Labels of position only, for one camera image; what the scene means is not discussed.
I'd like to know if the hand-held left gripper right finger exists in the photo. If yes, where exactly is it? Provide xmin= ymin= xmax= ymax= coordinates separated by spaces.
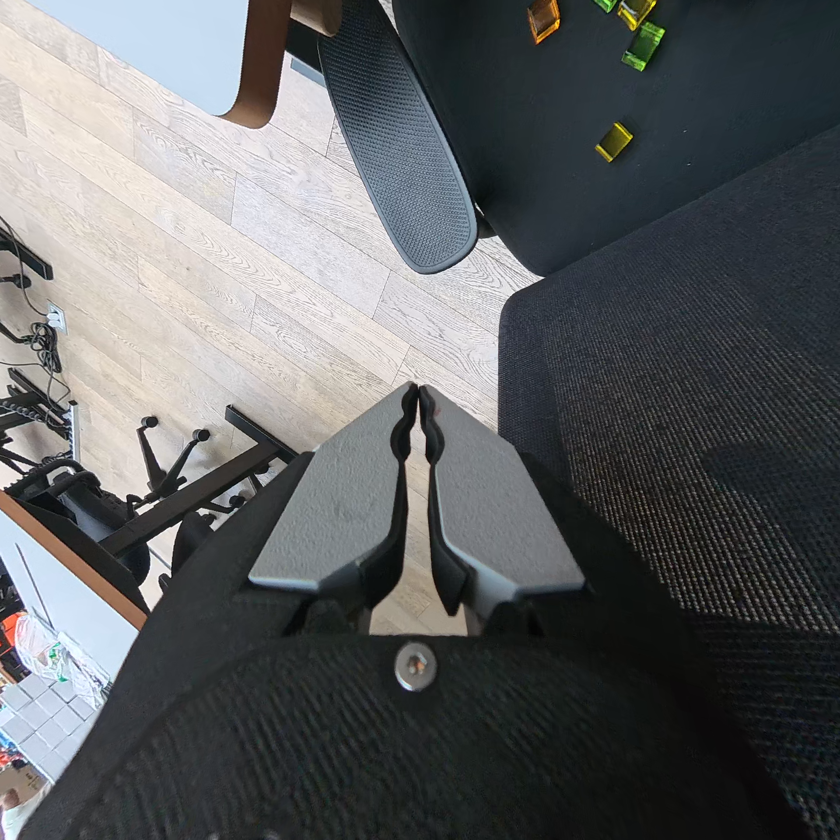
xmin=419 ymin=384 xmax=587 ymax=637

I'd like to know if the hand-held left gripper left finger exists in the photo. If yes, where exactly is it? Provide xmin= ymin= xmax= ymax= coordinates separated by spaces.
xmin=247 ymin=382 xmax=421 ymax=635

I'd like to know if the orange transparent cube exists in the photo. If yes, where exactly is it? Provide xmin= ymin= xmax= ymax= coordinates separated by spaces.
xmin=528 ymin=0 xmax=563 ymax=47

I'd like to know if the blue-grey desk with wooden edge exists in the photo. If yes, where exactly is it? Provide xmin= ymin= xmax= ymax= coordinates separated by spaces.
xmin=0 ymin=489 xmax=149 ymax=670
xmin=26 ymin=0 xmax=343 ymax=130

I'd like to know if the black caster chair base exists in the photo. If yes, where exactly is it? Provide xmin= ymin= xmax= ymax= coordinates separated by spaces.
xmin=126 ymin=415 xmax=249 ymax=519

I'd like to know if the black office chair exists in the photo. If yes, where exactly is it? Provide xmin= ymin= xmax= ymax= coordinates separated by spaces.
xmin=285 ymin=0 xmax=840 ymax=840

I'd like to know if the black mesh chair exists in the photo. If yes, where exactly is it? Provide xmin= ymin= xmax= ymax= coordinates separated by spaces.
xmin=5 ymin=458 xmax=217 ymax=593

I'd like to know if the clear plastic bag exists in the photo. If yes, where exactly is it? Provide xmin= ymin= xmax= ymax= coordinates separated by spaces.
xmin=14 ymin=612 xmax=114 ymax=706

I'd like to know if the grey tiled box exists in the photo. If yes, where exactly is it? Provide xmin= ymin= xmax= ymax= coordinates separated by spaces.
xmin=0 ymin=675 xmax=99 ymax=783

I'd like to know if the black metal bracket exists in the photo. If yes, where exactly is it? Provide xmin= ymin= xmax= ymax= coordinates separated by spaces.
xmin=224 ymin=405 xmax=300 ymax=470

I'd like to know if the black metal frame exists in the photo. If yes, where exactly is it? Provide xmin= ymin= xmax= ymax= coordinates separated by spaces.
xmin=0 ymin=223 xmax=55 ymax=284
xmin=97 ymin=445 xmax=266 ymax=560
xmin=0 ymin=367 xmax=74 ymax=475

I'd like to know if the black cable bundle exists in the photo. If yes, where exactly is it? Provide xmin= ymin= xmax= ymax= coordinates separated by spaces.
xmin=0 ymin=217 xmax=74 ymax=409

